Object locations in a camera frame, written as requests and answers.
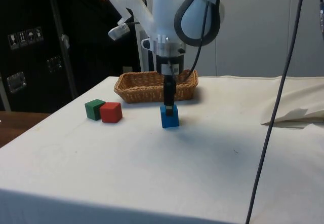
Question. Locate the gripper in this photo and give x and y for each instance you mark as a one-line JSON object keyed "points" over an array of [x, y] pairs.
{"points": [[162, 64]]}

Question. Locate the blue cube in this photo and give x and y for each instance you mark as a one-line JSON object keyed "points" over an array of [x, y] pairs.
{"points": [[170, 121]]}

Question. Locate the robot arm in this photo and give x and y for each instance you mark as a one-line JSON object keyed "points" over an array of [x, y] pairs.
{"points": [[164, 11]]}

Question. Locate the wicker basket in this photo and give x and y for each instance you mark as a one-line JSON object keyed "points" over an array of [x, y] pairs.
{"points": [[141, 92]]}

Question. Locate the red cube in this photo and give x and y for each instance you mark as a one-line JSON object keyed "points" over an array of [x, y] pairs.
{"points": [[110, 113]]}

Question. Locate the green cube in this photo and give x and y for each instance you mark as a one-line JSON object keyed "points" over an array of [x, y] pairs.
{"points": [[90, 111]]}

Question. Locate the black cabinet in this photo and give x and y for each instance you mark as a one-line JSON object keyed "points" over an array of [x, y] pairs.
{"points": [[30, 11]]}

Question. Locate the white bracket with silver block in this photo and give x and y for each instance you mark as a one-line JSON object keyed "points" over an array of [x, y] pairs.
{"points": [[134, 8]]}

